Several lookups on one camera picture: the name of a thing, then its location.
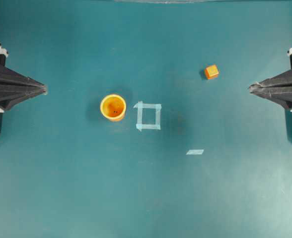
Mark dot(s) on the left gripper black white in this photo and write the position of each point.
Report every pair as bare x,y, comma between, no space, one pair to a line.
12,95

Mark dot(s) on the orange cube block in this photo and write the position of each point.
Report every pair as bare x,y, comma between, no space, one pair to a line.
211,72

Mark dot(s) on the orange plastic cup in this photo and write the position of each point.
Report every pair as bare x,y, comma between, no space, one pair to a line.
113,107

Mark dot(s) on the light blue tape strip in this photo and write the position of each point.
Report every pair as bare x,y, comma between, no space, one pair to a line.
195,152

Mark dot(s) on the light blue tape square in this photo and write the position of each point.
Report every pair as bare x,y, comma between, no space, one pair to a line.
148,116

